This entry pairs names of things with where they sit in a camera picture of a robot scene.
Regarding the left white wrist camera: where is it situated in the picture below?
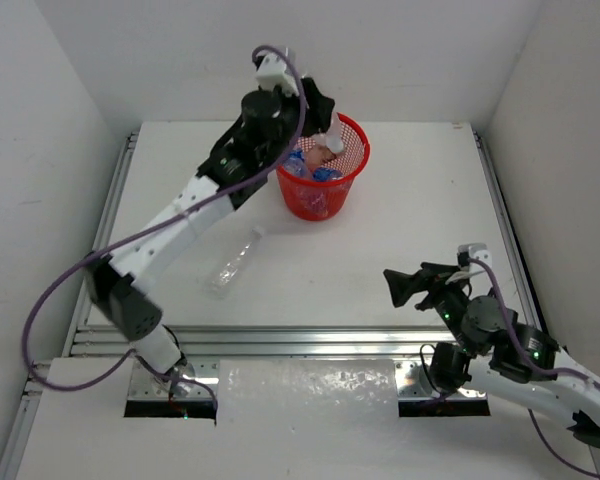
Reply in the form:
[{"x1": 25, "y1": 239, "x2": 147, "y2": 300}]
[{"x1": 254, "y1": 51, "x2": 298, "y2": 96}]

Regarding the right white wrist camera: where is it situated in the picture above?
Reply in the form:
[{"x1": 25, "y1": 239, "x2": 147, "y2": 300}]
[{"x1": 446, "y1": 243, "x2": 492, "y2": 284}]

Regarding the aluminium rail frame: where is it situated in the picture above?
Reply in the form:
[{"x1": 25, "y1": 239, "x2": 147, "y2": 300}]
[{"x1": 0, "y1": 122, "x2": 569, "y2": 479}]

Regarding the red plastic mesh basket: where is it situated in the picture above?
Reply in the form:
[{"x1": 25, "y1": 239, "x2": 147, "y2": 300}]
[{"x1": 276, "y1": 113, "x2": 371, "y2": 221}]

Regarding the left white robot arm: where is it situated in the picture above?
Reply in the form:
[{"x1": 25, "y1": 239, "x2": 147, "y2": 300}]
[{"x1": 84, "y1": 77, "x2": 335, "y2": 375}]

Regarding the purple cable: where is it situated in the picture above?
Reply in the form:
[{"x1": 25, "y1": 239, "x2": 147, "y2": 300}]
[
  {"x1": 467, "y1": 257, "x2": 600, "y2": 480},
  {"x1": 20, "y1": 44, "x2": 309, "y2": 409}
]

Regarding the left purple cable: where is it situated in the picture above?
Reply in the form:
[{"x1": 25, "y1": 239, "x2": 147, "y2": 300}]
[{"x1": 20, "y1": 44, "x2": 309, "y2": 409}]

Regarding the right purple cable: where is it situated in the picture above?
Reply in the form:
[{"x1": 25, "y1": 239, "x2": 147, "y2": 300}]
[{"x1": 467, "y1": 257, "x2": 600, "y2": 480}]

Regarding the clear bottle white cap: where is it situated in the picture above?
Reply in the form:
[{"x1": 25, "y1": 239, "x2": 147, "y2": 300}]
[
  {"x1": 314, "y1": 111, "x2": 345, "y2": 155},
  {"x1": 204, "y1": 225, "x2": 266, "y2": 299}
]

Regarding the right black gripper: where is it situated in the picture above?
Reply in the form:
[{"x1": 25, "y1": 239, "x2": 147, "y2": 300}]
[{"x1": 382, "y1": 261, "x2": 476, "y2": 356}]

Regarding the blue label bottle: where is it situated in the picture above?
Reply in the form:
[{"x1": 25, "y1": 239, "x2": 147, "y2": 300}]
[
  {"x1": 282, "y1": 148, "x2": 312, "y2": 180},
  {"x1": 312, "y1": 167, "x2": 343, "y2": 183}
]

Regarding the red cap orange label bottle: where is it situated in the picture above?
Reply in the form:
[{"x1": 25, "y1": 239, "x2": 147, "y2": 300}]
[{"x1": 305, "y1": 145, "x2": 337, "y2": 171}]

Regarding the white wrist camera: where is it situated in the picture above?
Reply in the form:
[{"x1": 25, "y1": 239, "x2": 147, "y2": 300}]
[
  {"x1": 446, "y1": 243, "x2": 492, "y2": 284},
  {"x1": 254, "y1": 51, "x2": 298, "y2": 96}
]

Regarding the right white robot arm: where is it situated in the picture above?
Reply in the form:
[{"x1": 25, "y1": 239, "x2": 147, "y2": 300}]
[{"x1": 383, "y1": 263, "x2": 600, "y2": 449}]

